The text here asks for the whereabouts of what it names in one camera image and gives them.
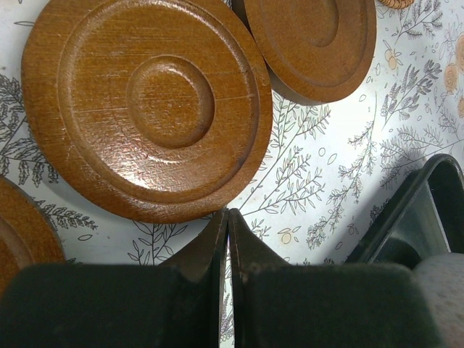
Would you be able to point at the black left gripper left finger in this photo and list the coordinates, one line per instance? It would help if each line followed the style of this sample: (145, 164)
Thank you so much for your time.
(196, 301)

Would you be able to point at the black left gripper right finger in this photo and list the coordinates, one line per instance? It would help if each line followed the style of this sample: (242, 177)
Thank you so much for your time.
(250, 256)

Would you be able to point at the brown wooden coaster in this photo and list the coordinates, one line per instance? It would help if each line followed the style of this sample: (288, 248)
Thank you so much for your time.
(157, 111)
(316, 51)
(27, 235)

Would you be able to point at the woven rattan coaster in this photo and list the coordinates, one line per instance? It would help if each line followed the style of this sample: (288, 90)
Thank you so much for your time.
(397, 4)

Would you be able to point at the black plastic tray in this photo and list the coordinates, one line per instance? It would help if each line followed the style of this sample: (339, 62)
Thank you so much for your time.
(422, 219)

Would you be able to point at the blue mug white inside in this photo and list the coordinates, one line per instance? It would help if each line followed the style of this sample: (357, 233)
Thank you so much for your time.
(441, 280)

